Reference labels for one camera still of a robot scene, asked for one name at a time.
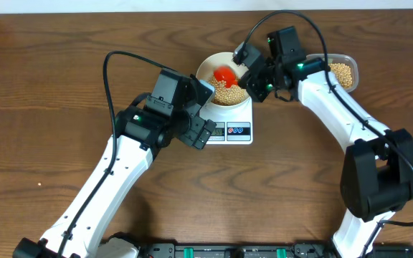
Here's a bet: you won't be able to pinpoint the soybeans in container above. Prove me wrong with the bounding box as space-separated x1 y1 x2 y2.
329 63 353 89

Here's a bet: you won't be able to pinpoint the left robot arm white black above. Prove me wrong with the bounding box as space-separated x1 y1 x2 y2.
13 69 216 257

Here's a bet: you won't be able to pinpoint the soybeans in bowl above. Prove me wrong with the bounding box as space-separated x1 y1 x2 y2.
207 76 247 106

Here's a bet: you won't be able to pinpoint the clear plastic container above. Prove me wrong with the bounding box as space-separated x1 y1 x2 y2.
306 53 360 93

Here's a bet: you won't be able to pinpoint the cream bowl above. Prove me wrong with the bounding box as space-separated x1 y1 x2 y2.
196 52 250 104

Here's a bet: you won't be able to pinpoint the white digital kitchen scale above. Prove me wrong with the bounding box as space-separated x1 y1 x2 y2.
199 97 253 145

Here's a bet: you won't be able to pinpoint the red measuring scoop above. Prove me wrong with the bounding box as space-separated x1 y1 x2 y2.
213 66 238 88

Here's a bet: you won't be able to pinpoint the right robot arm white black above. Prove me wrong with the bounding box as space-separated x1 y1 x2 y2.
233 27 413 257

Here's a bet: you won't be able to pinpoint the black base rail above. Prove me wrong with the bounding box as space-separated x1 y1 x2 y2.
98 232 413 258

